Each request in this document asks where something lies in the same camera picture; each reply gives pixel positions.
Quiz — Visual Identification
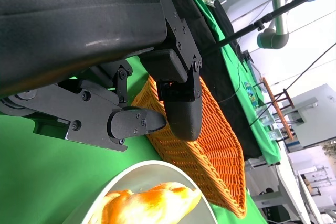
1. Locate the colourful printed card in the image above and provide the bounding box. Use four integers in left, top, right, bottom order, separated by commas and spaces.
243, 81, 260, 103

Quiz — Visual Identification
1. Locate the thick black cable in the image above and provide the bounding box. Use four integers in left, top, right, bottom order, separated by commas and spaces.
248, 41, 336, 127

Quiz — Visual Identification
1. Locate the grey monitor back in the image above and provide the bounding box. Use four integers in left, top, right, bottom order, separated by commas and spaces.
287, 83, 336, 148

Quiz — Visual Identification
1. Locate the orange wicker basket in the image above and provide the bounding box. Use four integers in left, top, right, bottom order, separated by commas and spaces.
130, 76, 247, 219

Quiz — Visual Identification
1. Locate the thin black cable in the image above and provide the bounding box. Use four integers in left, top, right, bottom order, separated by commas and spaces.
217, 42, 243, 104

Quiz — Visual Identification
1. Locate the clear plastic box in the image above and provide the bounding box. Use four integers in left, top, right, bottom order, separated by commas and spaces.
258, 105, 286, 141

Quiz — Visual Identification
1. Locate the wooden easel stand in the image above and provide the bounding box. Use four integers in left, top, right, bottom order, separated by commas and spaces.
261, 77, 297, 141

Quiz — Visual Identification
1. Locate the small black clamp device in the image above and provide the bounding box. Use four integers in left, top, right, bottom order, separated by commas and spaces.
240, 50, 255, 65

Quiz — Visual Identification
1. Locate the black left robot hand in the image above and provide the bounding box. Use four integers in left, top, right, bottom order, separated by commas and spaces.
0, 0, 203, 153

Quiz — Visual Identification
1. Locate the narrow green fabric sheet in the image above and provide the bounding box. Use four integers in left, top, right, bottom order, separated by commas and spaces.
178, 0, 282, 167

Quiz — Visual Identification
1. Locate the pale grey ribbed bowl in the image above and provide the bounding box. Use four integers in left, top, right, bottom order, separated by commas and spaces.
62, 159, 219, 224

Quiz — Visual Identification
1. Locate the green tablecloth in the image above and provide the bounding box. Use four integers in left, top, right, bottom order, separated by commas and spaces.
0, 56, 268, 224

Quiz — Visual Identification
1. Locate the orange white oval bread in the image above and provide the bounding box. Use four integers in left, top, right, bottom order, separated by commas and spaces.
88, 181, 203, 224

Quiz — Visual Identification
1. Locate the black boom pole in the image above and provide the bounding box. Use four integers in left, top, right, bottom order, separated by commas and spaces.
202, 0, 336, 55

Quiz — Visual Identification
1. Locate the black cloth drape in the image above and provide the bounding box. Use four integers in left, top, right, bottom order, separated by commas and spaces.
154, 0, 263, 162

